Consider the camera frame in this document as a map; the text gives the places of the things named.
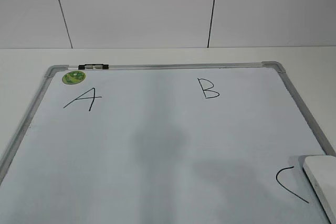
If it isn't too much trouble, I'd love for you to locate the white whiteboard eraser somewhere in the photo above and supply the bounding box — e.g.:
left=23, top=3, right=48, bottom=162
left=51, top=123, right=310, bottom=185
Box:
left=303, top=155, right=335, bottom=223

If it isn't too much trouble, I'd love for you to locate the round green magnet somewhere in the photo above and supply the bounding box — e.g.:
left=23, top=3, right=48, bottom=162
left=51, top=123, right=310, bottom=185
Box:
left=62, top=70, right=86, bottom=85

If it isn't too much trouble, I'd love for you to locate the white board with aluminium frame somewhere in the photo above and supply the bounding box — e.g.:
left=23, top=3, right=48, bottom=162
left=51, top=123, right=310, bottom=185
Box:
left=1, top=61, right=334, bottom=223

